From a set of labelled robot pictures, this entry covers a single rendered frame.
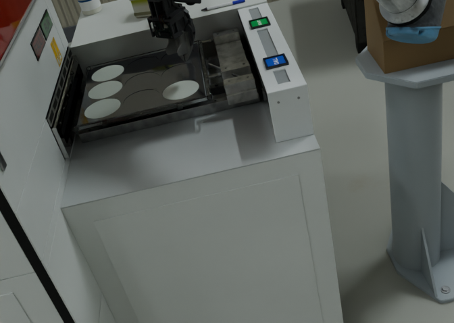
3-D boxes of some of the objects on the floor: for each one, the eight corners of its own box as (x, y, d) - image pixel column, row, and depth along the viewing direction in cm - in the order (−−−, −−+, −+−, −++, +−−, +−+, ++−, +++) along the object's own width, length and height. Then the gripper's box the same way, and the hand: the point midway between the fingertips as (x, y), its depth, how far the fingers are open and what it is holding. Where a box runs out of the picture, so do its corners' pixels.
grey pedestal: (486, 197, 223) (500, -3, 177) (549, 280, 187) (589, 56, 140) (358, 225, 225) (340, 34, 178) (396, 313, 188) (386, 103, 142)
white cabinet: (155, 403, 180) (60, 210, 134) (154, 209, 260) (94, 46, 213) (353, 359, 178) (327, 148, 132) (292, 177, 258) (262, 6, 212)
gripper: (136, -6, 138) (159, 70, 151) (167, -4, 134) (186, 74, 146) (157, -20, 144) (176, 55, 156) (186, -19, 139) (204, 58, 152)
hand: (186, 55), depth 152 cm, fingers closed
